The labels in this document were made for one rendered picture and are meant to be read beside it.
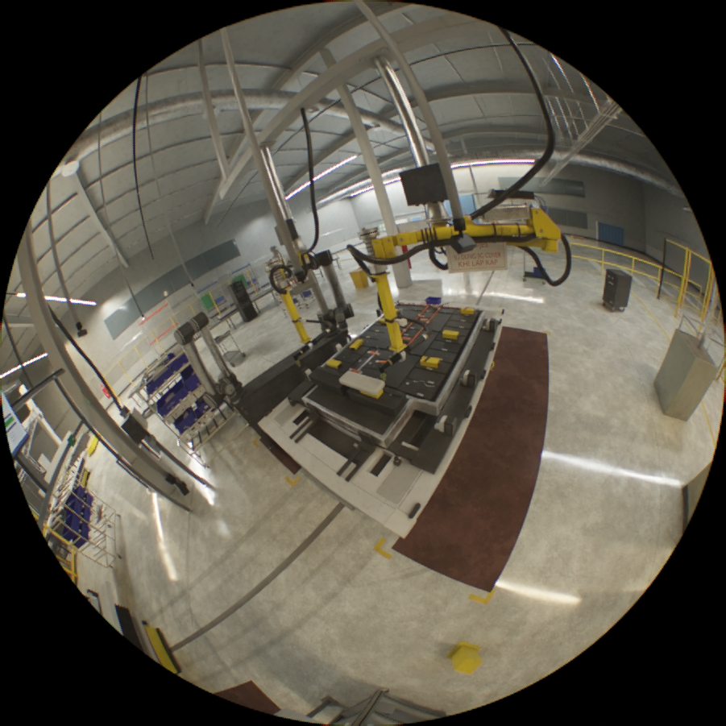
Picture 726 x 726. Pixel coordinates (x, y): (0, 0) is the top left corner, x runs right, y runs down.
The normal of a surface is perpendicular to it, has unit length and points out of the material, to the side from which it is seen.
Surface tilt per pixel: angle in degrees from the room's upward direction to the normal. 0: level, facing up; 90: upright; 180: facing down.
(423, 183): 90
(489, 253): 90
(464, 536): 0
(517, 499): 0
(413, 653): 0
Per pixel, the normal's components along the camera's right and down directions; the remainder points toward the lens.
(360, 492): -0.27, -0.78
